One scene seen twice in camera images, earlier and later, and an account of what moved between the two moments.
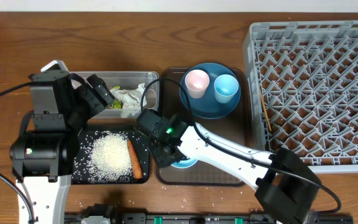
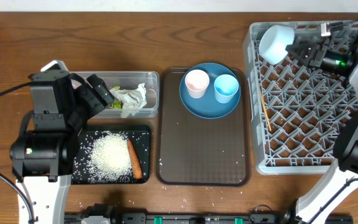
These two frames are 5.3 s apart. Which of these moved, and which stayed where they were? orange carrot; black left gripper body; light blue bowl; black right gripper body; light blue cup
Moved: light blue bowl; black right gripper body
Stayed: light blue cup; black left gripper body; orange carrot
